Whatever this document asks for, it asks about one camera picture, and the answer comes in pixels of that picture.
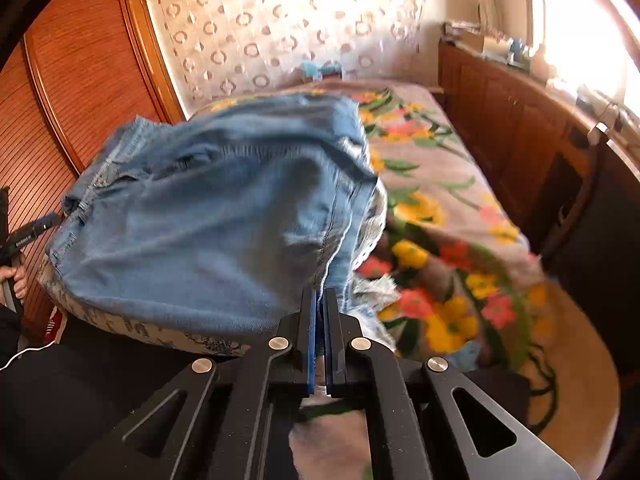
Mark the red white object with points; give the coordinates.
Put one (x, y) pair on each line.
(57, 327)

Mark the sheer circle pattern curtain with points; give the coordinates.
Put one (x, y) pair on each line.
(280, 25)

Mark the open cardboard box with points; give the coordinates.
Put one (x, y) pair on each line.
(480, 40)

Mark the wooden sideboard cabinet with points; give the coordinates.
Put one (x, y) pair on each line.
(525, 120)

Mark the person's black clothing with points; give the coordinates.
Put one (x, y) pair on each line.
(75, 410)

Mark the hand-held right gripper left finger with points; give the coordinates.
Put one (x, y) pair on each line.
(311, 345)

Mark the colourful flower blanket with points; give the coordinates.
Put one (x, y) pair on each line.
(450, 240)

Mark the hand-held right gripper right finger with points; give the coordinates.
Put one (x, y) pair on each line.
(328, 345)

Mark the bright window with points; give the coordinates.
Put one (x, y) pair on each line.
(590, 15)

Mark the person's left hand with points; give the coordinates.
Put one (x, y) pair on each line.
(20, 285)

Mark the wooden slatted wardrobe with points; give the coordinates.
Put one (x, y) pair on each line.
(75, 85)

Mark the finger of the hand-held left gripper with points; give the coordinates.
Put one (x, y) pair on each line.
(42, 225)

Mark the stack of papers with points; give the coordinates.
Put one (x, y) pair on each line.
(455, 30)

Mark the small box with blue cloth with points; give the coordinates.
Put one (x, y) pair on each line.
(320, 72)

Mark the blue floral bed sheet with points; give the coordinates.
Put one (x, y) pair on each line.
(150, 332)

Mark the light blue denim pants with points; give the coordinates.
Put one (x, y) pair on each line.
(210, 230)

